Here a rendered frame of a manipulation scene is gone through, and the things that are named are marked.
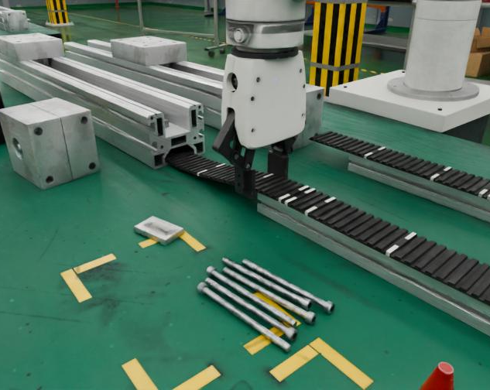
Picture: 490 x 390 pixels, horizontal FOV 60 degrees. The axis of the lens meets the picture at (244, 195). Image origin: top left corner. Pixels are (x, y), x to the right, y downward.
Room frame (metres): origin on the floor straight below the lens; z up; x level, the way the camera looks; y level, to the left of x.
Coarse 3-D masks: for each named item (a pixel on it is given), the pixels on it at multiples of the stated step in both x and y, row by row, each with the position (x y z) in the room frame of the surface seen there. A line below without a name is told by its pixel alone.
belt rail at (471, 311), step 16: (272, 208) 0.46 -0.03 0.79; (288, 208) 0.43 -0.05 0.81; (288, 224) 0.43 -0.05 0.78; (304, 224) 0.42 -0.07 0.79; (320, 224) 0.39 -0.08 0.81; (320, 240) 0.39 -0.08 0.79; (336, 240) 0.38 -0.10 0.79; (352, 240) 0.36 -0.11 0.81; (352, 256) 0.36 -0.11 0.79; (368, 256) 0.35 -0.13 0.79; (384, 256) 0.34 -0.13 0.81; (384, 272) 0.33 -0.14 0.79; (400, 272) 0.33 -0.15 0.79; (416, 272) 0.31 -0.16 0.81; (416, 288) 0.31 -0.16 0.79; (432, 288) 0.30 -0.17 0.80; (448, 288) 0.29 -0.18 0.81; (432, 304) 0.30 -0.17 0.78; (448, 304) 0.29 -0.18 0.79; (464, 304) 0.28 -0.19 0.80; (480, 304) 0.27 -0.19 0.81; (464, 320) 0.27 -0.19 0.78; (480, 320) 0.27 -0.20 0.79
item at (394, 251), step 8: (400, 240) 0.35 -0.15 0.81; (408, 240) 0.35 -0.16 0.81; (416, 240) 0.35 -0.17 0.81; (424, 240) 0.35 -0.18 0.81; (392, 248) 0.34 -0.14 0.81; (400, 248) 0.34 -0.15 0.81; (408, 248) 0.34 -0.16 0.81; (416, 248) 0.34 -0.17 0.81; (392, 256) 0.33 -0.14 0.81; (400, 256) 0.32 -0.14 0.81; (408, 256) 0.33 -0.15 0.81
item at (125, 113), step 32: (0, 64) 1.16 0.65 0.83; (32, 64) 0.98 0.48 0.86; (64, 64) 1.01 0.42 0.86; (32, 96) 1.00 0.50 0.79; (64, 96) 0.84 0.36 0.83; (96, 96) 0.72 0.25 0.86; (128, 96) 0.79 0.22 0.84; (160, 96) 0.71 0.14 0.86; (96, 128) 0.74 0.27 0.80; (128, 128) 0.64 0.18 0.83; (160, 128) 0.62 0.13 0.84; (192, 128) 0.65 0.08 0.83; (160, 160) 0.61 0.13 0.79
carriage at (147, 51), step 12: (144, 36) 1.13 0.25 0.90; (120, 48) 1.04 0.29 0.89; (132, 48) 1.00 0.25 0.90; (144, 48) 0.96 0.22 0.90; (156, 48) 0.98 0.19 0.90; (168, 48) 1.00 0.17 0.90; (180, 48) 1.02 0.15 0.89; (132, 60) 1.00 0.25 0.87; (144, 60) 0.96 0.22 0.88; (156, 60) 0.98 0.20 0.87; (168, 60) 1.00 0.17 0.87; (180, 60) 1.02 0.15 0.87
